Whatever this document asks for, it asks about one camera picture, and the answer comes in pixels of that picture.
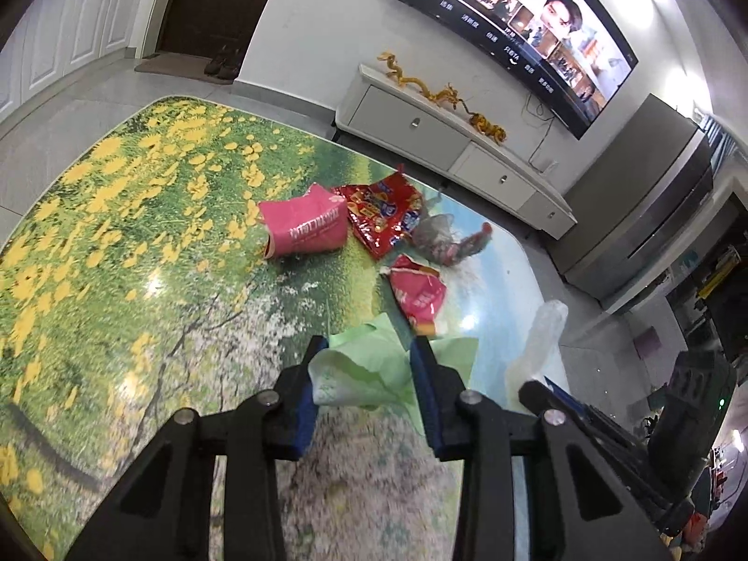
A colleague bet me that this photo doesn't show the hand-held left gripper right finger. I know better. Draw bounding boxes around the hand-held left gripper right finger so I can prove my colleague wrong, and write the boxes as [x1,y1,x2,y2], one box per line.
[409,336,673,561]

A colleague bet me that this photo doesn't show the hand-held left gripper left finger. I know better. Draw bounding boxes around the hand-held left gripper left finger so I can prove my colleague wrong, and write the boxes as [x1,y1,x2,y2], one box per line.
[64,336,329,561]

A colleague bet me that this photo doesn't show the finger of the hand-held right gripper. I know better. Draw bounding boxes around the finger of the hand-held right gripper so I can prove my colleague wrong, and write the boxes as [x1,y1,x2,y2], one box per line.
[519,380,553,417]
[545,375,647,468]

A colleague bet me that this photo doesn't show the green paper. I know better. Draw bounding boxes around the green paper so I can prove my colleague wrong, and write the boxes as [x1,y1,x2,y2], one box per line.
[307,312,480,422]

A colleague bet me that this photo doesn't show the red and pink packet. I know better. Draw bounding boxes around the red and pink packet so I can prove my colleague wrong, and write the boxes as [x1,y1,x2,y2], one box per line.
[380,253,448,337]

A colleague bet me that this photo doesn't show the grey cabinet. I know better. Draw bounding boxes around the grey cabinet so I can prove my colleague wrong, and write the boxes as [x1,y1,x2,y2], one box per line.
[546,92,722,313]

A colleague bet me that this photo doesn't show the red snack packet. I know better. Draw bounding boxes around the red snack packet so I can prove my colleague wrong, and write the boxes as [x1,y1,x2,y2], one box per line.
[332,168,424,261]

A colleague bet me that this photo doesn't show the golden tiger figurine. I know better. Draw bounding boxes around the golden tiger figurine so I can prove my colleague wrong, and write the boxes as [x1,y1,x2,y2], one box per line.
[469,112,508,146]

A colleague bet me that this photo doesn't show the white television cabinet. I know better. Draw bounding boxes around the white television cabinet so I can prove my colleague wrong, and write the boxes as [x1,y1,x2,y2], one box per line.
[330,63,578,240]

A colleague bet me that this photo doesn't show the golden dragon figurine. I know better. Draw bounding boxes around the golden dragon figurine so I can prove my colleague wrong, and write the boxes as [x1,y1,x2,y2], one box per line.
[377,51,423,90]
[422,85,471,115]

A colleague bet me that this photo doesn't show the brown doormat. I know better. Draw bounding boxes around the brown doormat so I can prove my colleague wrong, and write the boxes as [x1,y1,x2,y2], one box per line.
[136,51,237,84]

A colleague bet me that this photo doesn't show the dark brown door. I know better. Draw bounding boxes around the dark brown door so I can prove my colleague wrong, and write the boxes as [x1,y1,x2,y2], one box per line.
[153,0,293,68]

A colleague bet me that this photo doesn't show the white lower cabinet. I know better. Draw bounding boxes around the white lower cabinet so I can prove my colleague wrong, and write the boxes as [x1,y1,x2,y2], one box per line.
[0,0,194,123]

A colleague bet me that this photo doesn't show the black television cable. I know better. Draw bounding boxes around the black television cable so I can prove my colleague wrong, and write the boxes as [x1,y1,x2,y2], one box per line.
[523,96,556,165]

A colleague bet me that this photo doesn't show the wall-mounted flat television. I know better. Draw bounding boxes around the wall-mounted flat television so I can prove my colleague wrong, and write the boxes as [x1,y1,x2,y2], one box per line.
[380,0,638,141]

